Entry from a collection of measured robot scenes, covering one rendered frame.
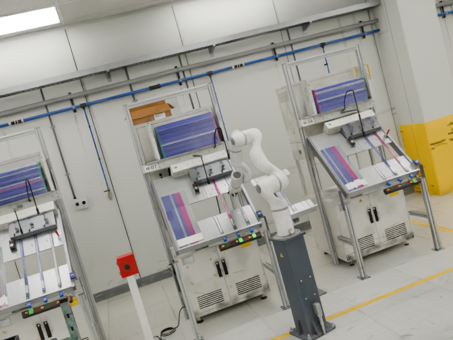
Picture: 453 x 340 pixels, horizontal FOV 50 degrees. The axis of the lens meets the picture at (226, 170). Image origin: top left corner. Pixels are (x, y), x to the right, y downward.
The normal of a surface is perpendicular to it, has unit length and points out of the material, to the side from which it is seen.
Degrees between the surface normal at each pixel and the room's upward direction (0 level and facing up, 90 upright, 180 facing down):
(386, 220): 90
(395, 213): 90
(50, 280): 47
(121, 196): 90
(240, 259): 90
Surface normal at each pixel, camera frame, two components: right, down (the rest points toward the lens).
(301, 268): 0.46, -0.04
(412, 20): 0.24, 0.04
